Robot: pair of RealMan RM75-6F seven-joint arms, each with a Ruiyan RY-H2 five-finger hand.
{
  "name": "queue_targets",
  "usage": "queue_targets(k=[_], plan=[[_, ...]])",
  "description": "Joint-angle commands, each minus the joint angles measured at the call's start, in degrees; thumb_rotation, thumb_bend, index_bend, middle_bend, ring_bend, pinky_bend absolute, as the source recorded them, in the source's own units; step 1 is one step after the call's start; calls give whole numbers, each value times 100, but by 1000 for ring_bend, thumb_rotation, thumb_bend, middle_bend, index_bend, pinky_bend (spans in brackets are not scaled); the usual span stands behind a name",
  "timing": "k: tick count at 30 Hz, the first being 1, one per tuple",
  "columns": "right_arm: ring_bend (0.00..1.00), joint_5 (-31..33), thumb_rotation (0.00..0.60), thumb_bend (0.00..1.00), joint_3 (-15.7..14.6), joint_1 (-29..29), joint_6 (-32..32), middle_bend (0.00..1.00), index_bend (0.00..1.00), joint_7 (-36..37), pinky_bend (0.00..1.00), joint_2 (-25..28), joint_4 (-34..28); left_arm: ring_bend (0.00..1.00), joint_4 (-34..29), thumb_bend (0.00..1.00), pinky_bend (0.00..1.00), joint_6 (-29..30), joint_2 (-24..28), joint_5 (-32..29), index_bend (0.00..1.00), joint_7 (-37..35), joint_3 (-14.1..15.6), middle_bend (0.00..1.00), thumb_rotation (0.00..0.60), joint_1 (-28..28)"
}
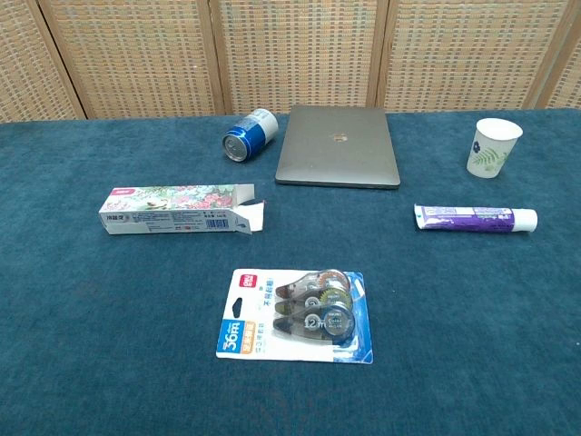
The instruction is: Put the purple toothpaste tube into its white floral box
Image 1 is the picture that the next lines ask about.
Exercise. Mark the floral cardboard box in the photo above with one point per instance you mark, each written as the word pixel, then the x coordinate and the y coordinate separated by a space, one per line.
pixel 172 204

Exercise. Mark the purple white toothpaste tube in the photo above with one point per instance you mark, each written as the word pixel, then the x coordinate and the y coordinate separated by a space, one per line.
pixel 472 219

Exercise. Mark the grey closed laptop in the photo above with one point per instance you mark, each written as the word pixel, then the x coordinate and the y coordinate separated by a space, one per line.
pixel 338 150

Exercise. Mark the blue white soda can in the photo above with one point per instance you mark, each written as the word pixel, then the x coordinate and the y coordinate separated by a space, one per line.
pixel 252 134

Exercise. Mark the correction tape blister pack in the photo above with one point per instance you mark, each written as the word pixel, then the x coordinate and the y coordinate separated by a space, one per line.
pixel 295 318

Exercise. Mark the woven bamboo folding screen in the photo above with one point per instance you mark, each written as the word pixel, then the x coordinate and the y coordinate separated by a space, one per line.
pixel 295 50

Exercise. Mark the white paper cup leaf print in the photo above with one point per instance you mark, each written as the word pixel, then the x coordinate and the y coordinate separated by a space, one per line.
pixel 492 152

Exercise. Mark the teal fabric table cover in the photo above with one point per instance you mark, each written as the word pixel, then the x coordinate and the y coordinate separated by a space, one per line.
pixel 91 318

